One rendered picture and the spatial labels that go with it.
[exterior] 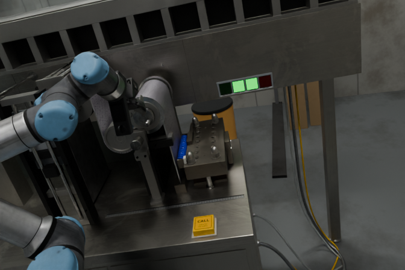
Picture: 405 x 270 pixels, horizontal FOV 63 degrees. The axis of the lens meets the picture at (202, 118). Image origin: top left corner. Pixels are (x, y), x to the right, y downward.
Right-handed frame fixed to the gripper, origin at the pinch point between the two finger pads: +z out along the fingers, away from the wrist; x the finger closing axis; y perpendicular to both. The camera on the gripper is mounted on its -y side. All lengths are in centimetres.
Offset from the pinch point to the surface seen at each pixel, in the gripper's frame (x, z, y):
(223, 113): -20, 172, 48
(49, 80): 29.7, -2.7, 16.5
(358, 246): -92, 125, -63
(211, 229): -18.4, 12.7, -38.5
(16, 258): 52, 15, -41
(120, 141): 13.2, 17.8, -3.3
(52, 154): 32.8, 5.1, -7.7
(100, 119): 19.0, 13.6, 5.1
